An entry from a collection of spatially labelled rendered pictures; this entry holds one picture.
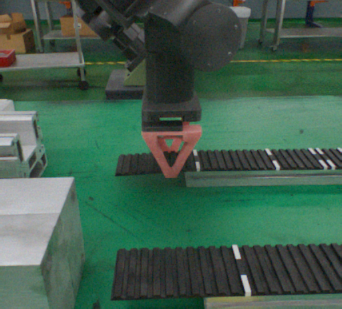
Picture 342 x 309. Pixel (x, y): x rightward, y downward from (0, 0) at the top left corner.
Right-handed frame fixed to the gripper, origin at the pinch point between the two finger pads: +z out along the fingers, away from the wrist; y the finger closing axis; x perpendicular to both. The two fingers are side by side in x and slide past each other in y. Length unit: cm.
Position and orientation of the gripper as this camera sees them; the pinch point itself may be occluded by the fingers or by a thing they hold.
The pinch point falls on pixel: (169, 161)
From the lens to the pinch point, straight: 45.3
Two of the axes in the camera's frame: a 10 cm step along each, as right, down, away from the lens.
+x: 10.0, -0.2, 0.3
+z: 0.0, 8.9, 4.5
